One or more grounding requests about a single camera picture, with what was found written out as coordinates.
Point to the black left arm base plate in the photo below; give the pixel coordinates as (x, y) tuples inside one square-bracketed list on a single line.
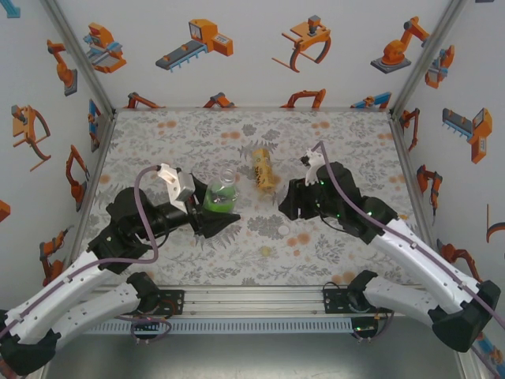
[(175, 302)]

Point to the floral table mat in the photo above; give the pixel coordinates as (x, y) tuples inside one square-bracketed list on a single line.
[(177, 138)]

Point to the green tinted plastic bottle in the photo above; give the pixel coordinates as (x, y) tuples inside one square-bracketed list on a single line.
[(221, 197)]

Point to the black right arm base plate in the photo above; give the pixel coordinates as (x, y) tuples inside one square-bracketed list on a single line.
[(333, 304)]

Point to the aluminium frame rail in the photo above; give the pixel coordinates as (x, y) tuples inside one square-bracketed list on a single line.
[(97, 169), (407, 177), (252, 109)]

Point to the orange tea bottle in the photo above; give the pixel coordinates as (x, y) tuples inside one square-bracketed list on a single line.
[(262, 169)]

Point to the white bottle cap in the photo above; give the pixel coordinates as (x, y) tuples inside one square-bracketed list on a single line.
[(283, 229)]

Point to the aluminium frame post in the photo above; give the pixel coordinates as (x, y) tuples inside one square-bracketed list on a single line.
[(79, 51), (429, 51)]

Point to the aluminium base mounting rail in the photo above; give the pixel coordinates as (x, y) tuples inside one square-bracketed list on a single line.
[(252, 302)]

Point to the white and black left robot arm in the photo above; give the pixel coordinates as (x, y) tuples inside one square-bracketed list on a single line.
[(47, 292)]

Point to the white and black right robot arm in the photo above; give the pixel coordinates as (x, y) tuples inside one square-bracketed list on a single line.
[(426, 260)]

